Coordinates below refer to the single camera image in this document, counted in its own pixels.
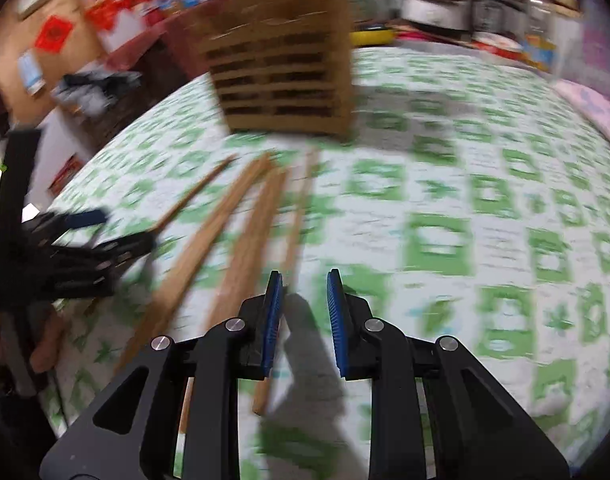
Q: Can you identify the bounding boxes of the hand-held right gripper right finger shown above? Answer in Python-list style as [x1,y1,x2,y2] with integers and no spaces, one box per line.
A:
[326,268,570,480]

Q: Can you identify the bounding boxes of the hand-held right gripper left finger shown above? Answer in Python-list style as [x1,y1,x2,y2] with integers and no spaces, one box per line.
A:
[40,270,286,480]

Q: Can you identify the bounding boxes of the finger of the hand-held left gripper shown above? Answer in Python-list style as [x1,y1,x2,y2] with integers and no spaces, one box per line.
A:
[22,208,111,242]
[50,231,157,273]

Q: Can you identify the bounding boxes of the wooden chopstick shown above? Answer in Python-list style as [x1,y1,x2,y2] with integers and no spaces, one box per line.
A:
[152,156,236,233]
[252,149,320,416]
[177,169,291,433]
[114,156,275,376]

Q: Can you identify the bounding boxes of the wooden slatted utensil holder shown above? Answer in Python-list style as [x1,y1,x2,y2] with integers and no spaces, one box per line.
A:
[187,0,359,144]

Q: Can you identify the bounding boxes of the person's left hand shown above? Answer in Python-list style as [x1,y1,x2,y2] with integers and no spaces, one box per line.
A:
[0,304,67,375]

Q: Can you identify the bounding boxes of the blue white packet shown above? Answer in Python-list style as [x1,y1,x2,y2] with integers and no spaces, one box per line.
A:
[17,52,47,95]

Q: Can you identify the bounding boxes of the pile of dark clothes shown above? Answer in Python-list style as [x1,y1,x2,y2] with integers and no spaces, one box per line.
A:
[52,71,144,114]

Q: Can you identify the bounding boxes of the wooden door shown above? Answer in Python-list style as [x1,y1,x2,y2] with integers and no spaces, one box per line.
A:
[0,0,108,126]

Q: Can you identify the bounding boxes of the green white printed bed sheet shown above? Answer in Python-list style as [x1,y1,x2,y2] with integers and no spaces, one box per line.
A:
[38,46,610,480]

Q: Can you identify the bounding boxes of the red cloth covered table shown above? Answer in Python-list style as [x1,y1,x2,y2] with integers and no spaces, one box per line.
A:
[105,10,211,106]

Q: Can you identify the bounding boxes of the red white bowl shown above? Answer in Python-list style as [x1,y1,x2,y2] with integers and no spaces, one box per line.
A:
[471,32,524,60]

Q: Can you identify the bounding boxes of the white electric pot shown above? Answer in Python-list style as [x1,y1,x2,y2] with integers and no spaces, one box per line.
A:
[401,0,473,35]

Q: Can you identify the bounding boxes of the light green rice cooker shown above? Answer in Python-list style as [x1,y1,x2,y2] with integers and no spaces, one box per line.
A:
[349,0,402,25]

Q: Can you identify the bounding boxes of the pink printed blanket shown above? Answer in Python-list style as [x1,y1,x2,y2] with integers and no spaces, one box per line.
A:
[552,77,610,157]

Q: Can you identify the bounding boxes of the silver black pressure cooker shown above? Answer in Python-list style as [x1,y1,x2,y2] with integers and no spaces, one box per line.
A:
[472,0,524,36]

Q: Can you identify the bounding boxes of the clear plastic bottle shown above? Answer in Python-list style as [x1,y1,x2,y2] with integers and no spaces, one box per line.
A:
[522,0,560,72]

